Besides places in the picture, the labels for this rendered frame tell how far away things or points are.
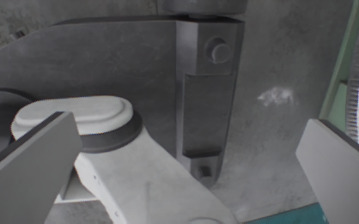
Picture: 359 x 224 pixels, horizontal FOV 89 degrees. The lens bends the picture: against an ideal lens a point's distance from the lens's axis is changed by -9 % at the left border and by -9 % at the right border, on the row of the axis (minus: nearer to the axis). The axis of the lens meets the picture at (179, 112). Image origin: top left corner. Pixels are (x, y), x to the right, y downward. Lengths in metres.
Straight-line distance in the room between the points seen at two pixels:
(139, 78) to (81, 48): 0.14
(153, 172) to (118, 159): 0.06
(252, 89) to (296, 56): 0.19
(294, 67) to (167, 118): 0.51
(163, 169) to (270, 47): 0.57
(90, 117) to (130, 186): 0.13
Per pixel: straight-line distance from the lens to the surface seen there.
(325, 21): 0.86
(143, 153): 0.33
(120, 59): 0.46
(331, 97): 1.00
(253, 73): 0.75
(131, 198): 0.28
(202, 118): 0.52
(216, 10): 0.43
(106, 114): 0.35
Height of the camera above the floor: 0.61
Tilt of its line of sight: 58 degrees down
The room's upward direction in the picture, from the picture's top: 162 degrees clockwise
